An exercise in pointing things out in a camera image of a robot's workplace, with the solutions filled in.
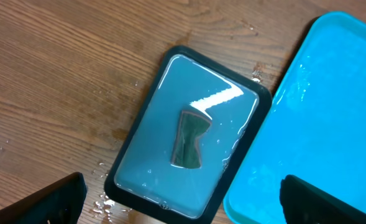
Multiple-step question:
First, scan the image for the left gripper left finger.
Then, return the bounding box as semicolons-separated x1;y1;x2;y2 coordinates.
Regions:
0;172;87;223

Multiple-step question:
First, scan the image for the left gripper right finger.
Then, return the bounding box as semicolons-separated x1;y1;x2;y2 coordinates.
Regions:
279;175;366;224

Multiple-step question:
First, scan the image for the black tray with water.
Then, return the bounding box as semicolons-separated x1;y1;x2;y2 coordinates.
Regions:
104;45;272;223

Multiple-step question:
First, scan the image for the teal plastic serving tray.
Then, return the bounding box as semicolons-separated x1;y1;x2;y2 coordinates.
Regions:
223;12;366;223

